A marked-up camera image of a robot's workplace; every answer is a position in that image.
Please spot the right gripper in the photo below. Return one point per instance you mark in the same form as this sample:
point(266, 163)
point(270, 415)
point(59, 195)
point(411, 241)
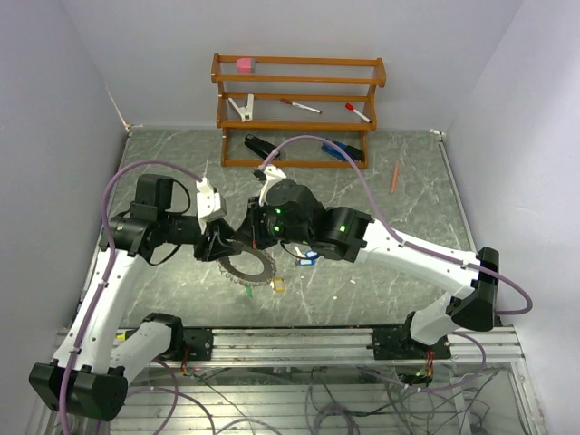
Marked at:
point(251, 231)

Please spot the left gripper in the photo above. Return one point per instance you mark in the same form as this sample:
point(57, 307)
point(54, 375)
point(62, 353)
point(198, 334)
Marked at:
point(217, 246)

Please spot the metal disc keyring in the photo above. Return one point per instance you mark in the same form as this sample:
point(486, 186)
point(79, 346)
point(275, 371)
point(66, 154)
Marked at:
point(263, 276)

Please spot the yellow tag key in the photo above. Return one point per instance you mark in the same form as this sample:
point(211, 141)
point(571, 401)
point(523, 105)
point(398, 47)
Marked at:
point(278, 285)

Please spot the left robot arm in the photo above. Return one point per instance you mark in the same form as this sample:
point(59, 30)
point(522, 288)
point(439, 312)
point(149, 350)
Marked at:
point(89, 374)

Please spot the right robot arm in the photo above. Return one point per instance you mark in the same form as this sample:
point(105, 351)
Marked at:
point(290, 213)

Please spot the blue tag key lower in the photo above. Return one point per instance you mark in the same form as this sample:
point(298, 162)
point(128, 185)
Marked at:
point(301, 260)

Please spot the black stapler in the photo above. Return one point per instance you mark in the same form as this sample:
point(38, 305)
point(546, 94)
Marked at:
point(261, 148)

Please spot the white plastic clamp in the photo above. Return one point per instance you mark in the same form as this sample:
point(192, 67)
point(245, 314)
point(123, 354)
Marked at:
point(244, 112)

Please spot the blue stapler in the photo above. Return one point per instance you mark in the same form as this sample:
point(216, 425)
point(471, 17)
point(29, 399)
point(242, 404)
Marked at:
point(337, 149)

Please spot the red-capped marker pen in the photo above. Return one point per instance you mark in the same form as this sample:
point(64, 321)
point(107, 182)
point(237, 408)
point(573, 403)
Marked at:
point(300, 106)

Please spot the orange pencil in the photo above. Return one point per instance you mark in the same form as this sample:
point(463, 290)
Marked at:
point(394, 178)

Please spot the red-capped white marker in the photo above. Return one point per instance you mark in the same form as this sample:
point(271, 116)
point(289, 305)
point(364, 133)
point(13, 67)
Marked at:
point(358, 113)

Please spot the pink eraser block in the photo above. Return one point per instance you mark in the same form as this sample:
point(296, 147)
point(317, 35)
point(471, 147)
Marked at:
point(245, 65)

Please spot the wooden three-tier rack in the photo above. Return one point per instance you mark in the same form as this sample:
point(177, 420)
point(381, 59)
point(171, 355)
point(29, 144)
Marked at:
point(326, 84)

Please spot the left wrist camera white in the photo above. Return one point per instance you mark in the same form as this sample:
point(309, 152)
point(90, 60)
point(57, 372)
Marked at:
point(210, 203)

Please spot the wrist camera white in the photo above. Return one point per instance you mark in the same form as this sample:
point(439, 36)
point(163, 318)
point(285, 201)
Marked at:
point(210, 203)
point(269, 176)

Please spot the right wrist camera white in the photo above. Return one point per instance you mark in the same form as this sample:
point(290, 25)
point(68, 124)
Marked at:
point(269, 176)

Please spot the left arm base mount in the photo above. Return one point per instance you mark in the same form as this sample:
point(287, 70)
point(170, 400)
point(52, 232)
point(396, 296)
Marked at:
point(192, 344)

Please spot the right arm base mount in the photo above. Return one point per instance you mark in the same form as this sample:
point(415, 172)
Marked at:
point(390, 342)

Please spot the aluminium frame rail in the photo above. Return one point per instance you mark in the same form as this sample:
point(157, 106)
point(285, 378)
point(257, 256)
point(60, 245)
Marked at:
point(261, 347)

